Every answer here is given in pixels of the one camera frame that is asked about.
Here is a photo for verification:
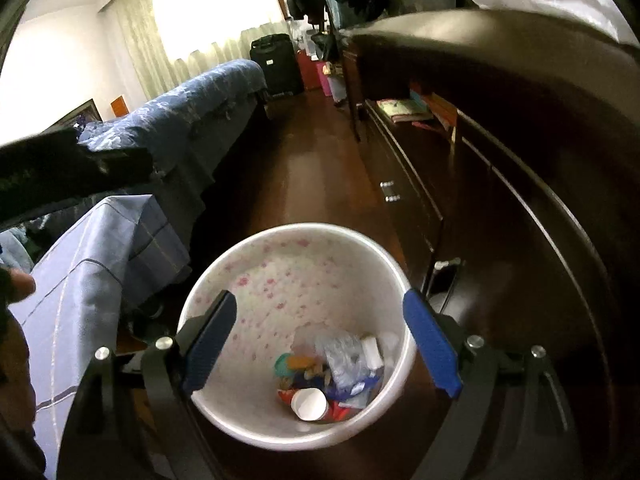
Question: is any person's left hand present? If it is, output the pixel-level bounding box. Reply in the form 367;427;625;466
0;267;37;306

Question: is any dark wooden cabinet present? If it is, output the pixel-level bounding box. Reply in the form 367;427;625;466
340;7;640;480

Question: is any small white container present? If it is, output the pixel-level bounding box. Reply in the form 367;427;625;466
361;336;385;370

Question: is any teal round lid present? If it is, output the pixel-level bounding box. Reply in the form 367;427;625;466
274;353;301;378

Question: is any person's left forearm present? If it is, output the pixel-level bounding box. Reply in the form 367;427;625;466
0;305;47;466

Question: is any clear plastic container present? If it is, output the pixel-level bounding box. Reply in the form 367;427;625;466
395;0;458;13

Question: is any black suitcase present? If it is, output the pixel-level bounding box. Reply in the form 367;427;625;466
250;33;305;97

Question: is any white trash bin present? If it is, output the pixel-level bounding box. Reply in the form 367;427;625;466
177;223;418;451

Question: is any red box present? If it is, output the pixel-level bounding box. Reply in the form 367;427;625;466
296;50;321;92

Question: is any pale green curtain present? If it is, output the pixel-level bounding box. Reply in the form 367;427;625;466
100;0;281;101

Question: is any green pink booklet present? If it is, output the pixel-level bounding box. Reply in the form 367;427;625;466
376;98;433;124

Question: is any row of red orange books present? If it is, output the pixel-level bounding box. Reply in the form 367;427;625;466
410;90;461;143

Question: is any dark framed picture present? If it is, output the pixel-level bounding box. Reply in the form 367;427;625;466
50;98;103;133

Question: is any white paper cup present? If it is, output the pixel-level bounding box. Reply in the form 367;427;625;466
291;387;328;422

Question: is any clear plastic packaging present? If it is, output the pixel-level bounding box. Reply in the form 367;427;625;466
295;325;373;392

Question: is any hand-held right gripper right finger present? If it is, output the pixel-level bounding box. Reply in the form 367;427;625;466
402;288;586;480

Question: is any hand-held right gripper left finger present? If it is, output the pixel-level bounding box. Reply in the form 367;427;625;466
57;290;238;480

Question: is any light blue checked cloth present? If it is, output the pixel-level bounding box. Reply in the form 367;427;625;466
10;194;193;466

